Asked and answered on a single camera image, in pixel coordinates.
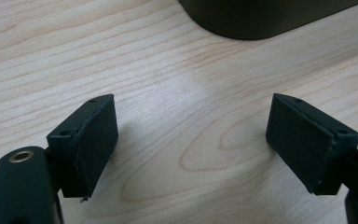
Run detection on square metal tin with compartments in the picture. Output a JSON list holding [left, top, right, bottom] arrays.
[[177, 0, 358, 41]]

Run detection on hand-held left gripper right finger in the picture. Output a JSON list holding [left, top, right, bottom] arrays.
[[265, 92, 358, 196]]

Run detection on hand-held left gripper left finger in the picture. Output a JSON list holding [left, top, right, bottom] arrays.
[[46, 93, 119, 200]]

